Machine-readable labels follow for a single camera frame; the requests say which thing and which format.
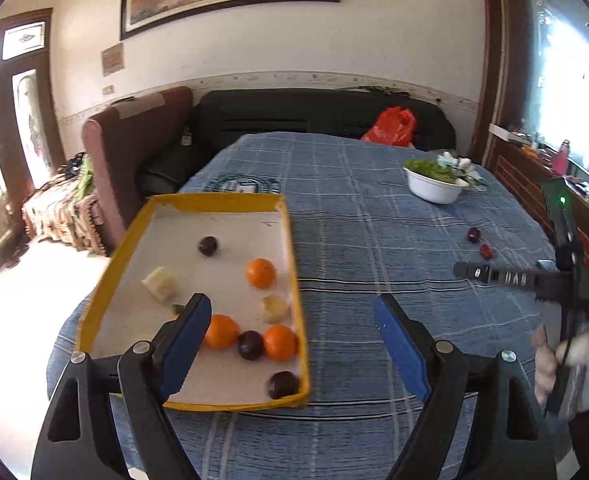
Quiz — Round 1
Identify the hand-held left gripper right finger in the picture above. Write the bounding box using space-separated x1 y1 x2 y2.
373 294 559 480

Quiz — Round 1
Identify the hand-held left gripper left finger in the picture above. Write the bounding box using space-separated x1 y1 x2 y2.
30 292 212 480

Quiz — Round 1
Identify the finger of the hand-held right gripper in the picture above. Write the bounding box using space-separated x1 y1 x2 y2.
453 259 542 292

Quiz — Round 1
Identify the orange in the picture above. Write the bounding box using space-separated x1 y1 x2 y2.
246 258 277 289
203 314 241 350
263 324 299 362

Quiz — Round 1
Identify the white fruit chunk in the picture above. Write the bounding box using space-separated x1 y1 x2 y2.
141 266 178 303
261 293 292 324

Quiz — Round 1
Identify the yellow cardboard tray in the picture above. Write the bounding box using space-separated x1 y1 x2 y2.
76 192 311 411

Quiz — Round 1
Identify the person's right hand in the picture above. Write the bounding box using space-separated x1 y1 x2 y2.
531 322 589 413

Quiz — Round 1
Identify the wooden panelled sideboard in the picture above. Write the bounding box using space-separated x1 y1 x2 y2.
484 125 589 281

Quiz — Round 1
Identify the white bowl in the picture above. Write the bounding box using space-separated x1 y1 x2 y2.
403 159 470 205

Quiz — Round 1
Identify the green lettuce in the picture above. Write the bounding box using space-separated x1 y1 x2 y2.
405 158 457 181

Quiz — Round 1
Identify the pink bottle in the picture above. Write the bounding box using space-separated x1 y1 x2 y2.
553 140 571 173

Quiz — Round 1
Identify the blue plaid tablecloth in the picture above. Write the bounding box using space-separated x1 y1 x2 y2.
47 132 589 480

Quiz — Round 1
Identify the red plastic bag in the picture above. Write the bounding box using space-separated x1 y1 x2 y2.
360 106 417 148

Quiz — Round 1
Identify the patterned throw-covered seat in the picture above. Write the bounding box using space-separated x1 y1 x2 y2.
22 180 112 257

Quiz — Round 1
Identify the brown armchair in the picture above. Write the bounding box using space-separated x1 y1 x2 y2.
82 86 194 256

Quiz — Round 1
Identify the black sofa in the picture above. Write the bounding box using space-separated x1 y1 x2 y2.
142 89 457 196

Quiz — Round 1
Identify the wooden glass door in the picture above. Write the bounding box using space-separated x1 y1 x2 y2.
0 7 68 281

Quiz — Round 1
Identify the brown wooden window frame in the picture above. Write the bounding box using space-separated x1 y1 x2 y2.
479 0 525 161

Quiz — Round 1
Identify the small wall plaque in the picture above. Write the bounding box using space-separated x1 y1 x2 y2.
101 42 125 77

